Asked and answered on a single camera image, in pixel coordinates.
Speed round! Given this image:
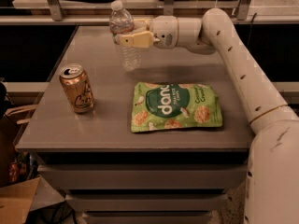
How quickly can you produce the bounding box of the clear plastic water bottle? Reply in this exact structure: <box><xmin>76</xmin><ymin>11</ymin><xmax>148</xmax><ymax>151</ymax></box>
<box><xmin>109</xmin><ymin>1</ymin><xmax>141</xmax><ymax>72</ymax></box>

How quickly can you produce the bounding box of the metal shelf rail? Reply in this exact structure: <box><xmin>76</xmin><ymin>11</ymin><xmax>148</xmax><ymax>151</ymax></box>
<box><xmin>0</xmin><ymin>0</ymin><xmax>299</xmax><ymax>24</ymax></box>

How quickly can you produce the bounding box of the green chip bag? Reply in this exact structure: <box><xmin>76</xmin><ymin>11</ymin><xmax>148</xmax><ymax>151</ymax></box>
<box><xmin>131</xmin><ymin>82</ymin><xmax>222</xmax><ymax>133</ymax></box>

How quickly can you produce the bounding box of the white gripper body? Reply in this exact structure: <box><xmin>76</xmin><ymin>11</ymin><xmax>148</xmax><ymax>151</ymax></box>
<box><xmin>149</xmin><ymin>16</ymin><xmax>178</xmax><ymax>49</ymax></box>

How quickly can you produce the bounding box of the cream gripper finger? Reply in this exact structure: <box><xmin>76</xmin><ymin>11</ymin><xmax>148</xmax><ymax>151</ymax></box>
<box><xmin>134</xmin><ymin>18</ymin><xmax>151</xmax><ymax>32</ymax></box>
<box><xmin>114</xmin><ymin>31</ymin><xmax>160</xmax><ymax>49</ymax></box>

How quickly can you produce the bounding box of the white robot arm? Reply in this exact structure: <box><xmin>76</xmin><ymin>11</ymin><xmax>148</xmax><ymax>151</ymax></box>
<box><xmin>114</xmin><ymin>8</ymin><xmax>299</xmax><ymax>224</ymax></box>

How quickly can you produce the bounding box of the cardboard box left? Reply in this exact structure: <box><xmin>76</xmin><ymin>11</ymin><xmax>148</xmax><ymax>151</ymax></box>
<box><xmin>0</xmin><ymin>177</ymin><xmax>40</xmax><ymax>224</ymax></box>

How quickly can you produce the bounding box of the grey drawer cabinet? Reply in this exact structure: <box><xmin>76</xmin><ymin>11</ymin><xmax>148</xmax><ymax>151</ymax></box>
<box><xmin>18</xmin><ymin>26</ymin><xmax>252</xmax><ymax>224</ymax></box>

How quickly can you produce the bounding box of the gold soda can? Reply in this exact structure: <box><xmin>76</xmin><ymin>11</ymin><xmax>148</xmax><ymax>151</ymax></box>
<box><xmin>59</xmin><ymin>63</ymin><xmax>94</xmax><ymax>113</ymax></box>

